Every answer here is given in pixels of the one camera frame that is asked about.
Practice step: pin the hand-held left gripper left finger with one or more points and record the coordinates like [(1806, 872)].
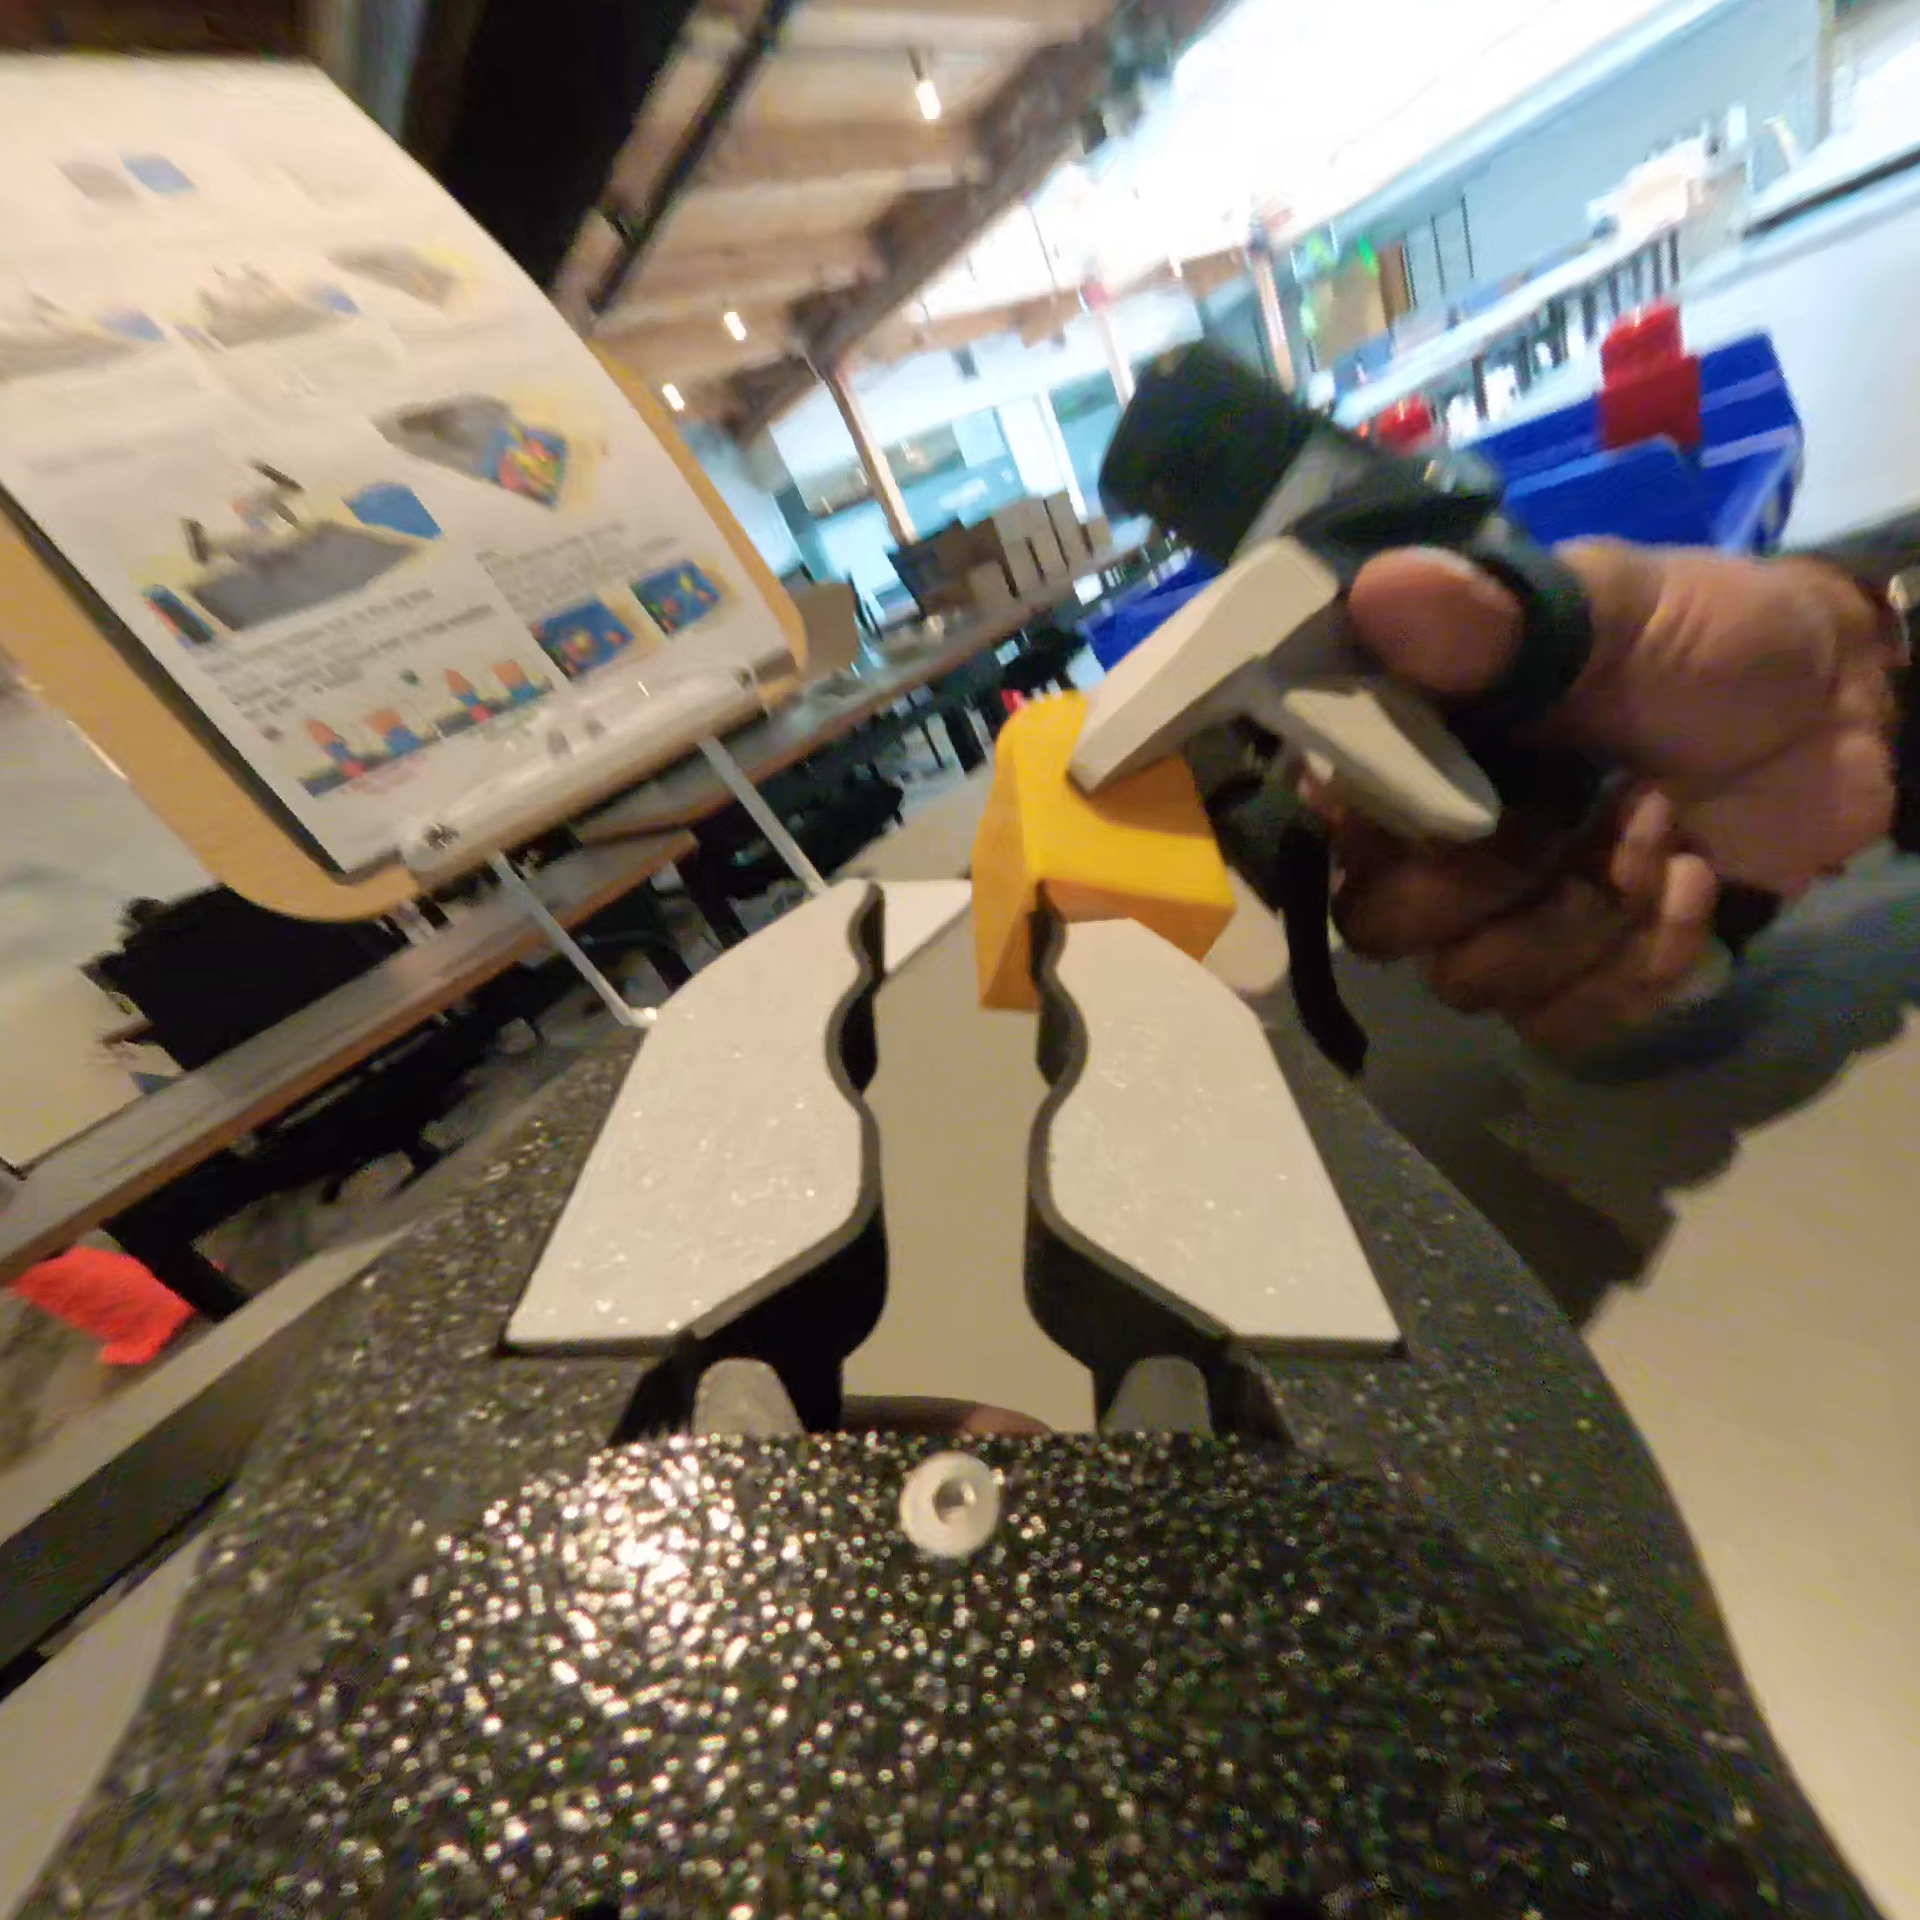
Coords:
[(704, 1184)]

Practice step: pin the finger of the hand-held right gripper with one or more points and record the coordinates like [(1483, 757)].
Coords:
[(1395, 757), (1214, 660)]

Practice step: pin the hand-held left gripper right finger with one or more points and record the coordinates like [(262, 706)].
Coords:
[(1200, 1184)]

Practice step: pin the yellow mega block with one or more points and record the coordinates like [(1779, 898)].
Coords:
[(1095, 856)]

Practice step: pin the large blue plastic bin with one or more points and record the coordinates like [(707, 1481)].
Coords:
[(1622, 488)]

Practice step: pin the group of mega block towers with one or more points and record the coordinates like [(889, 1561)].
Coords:
[(1651, 388)]

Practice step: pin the stack of cardboard boxes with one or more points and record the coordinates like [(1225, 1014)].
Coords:
[(1026, 547)]

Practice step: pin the white clipboard stand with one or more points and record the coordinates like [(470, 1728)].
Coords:
[(758, 808)]

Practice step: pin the orange traffic cone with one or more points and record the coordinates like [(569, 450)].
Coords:
[(106, 1299)]

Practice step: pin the wooden clipboard with instruction sheet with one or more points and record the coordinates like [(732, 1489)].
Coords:
[(300, 450)]

